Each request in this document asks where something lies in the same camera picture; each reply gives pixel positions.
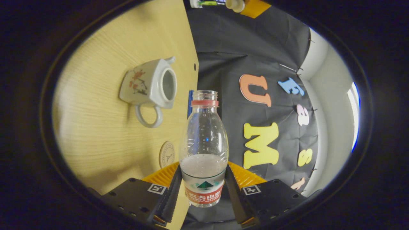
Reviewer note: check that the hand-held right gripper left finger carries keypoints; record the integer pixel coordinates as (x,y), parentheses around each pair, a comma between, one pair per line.
(171,198)

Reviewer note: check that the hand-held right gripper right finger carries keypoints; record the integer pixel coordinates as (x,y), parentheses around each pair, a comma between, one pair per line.
(235,198)

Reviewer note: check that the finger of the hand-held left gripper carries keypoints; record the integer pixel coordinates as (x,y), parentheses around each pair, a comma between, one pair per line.
(255,8)

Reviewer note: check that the round cork coaster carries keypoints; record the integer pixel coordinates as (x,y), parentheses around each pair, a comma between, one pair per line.
(166,155)

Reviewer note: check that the clear plastic water bottle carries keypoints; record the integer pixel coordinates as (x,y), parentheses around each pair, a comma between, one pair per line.
(204,143)

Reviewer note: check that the white floral teacup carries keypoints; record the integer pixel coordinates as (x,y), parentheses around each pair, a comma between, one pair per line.
(143,86)

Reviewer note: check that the green drink bottle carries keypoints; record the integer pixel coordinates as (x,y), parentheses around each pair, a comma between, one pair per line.
(209,3)

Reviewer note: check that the black backdrop cloth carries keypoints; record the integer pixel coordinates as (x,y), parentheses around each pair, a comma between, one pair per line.
(223,48)

